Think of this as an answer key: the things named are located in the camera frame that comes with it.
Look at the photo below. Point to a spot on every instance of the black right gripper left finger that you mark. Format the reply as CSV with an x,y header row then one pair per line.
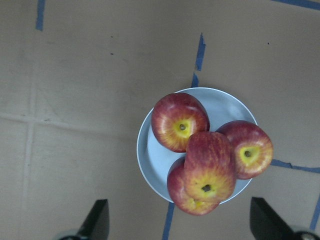
x,y
96,225

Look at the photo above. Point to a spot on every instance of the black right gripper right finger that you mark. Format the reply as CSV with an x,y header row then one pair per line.
x,y
266,224

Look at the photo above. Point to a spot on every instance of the red yellow apple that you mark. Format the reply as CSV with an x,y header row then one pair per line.
x,y
209,168

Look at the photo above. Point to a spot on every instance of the lowest red apple on plate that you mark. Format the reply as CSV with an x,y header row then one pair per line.
x,y
179,196

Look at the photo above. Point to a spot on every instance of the light blue plate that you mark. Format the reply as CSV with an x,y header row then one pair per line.
x,y
155,161

